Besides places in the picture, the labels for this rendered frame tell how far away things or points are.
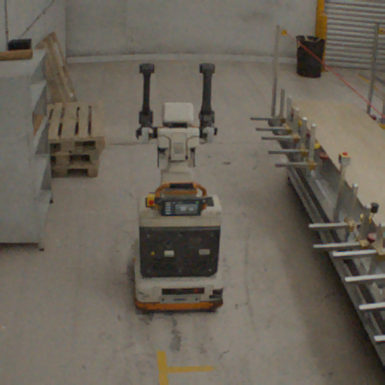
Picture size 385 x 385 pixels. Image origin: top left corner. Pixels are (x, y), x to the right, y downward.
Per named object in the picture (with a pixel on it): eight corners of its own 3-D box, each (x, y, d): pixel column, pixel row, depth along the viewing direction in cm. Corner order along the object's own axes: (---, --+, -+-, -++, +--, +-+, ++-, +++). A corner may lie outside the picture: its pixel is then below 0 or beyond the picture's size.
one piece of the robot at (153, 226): (217, 290, 419) (225, 185, 381) (140, 291, 414) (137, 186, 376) (212, 265, 448) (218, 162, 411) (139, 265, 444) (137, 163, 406)
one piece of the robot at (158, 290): (212, 295, 411) (213, 285, 407) (153, 296, 407) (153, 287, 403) (212, 293, 413) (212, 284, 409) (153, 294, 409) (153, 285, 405)
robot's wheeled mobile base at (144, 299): (223, 310, 419) (226, 284, 407) (135, 312, 413) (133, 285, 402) (213, 260, 478) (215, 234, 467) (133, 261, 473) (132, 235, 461)
